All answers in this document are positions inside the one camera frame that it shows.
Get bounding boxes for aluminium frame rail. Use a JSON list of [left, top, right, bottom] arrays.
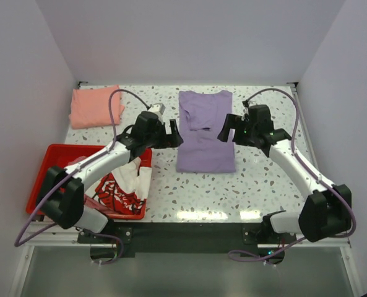
[[24, 221, 88, 247]]

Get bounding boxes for dusty pink t shirt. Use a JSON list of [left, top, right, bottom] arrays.
[[67, 156, 87, 166]]

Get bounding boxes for folded salmon pink t shirt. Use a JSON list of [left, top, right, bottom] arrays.
[[69, 85, 119, 129]]

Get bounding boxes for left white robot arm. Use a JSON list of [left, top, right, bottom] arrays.
[[35, 111, 183, 243]]

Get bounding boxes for red plastic tray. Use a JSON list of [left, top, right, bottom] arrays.
[[25, 143, 153, 221]]

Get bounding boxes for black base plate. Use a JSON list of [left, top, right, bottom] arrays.
[[77, 222, 296, 259]]

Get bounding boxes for purple t shirt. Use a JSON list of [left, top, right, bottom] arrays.
[[176, 90, 236, 173]]

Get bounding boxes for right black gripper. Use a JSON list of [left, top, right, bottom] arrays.
[[217, 114, 257, 147]]

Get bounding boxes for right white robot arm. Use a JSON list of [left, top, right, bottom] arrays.
[[218, 105, 353, 243]]

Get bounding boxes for white and red t shirt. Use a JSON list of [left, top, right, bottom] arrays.
[[85, 149, 152, 220]]

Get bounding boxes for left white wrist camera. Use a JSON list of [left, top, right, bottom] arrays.
[[147, 103, 165, 117]]

